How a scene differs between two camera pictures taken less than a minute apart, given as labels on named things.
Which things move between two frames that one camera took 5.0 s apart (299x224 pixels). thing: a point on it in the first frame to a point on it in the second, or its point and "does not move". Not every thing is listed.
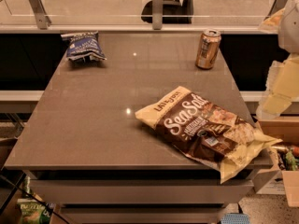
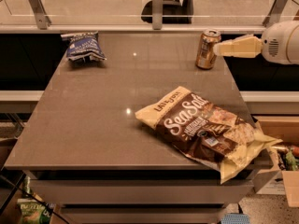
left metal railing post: (42, 19) does not move
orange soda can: (207, 48) does not move
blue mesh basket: (235, 218) does not move
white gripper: (290, 30) to (275, 43)
